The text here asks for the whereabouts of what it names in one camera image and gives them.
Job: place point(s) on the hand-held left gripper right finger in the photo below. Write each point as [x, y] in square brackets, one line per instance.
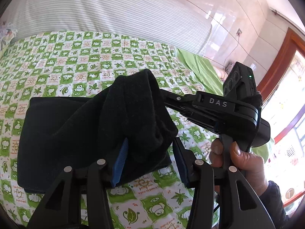
[182, 169]

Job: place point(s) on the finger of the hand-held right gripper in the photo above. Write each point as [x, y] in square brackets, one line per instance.
[183, 111]
[177, 98]

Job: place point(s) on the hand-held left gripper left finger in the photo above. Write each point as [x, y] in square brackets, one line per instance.
[120, 164]

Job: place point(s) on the dark navy pants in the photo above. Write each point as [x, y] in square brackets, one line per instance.
[71, 136]

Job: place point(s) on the person's right forearm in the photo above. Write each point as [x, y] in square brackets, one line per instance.
[274, 205]

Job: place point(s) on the person's right hand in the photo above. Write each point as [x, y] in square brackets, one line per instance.
[250, 167]

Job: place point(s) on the plain green sheet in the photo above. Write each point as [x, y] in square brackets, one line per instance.
[205, 69]

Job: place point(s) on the pink striped cushion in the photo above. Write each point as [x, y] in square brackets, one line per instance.
[222, 72]

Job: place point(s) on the green white printed bed sheet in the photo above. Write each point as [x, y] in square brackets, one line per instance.
[143, 210]

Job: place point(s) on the white striped headboard cushion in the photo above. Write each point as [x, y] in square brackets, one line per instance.
[107, 9]

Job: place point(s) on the floral pillow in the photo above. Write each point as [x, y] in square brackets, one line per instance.
[7, 34]

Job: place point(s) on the wooden window frame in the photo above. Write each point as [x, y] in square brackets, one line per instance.
[278, 59]

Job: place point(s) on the wall socket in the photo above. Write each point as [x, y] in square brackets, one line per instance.
[239, 32]

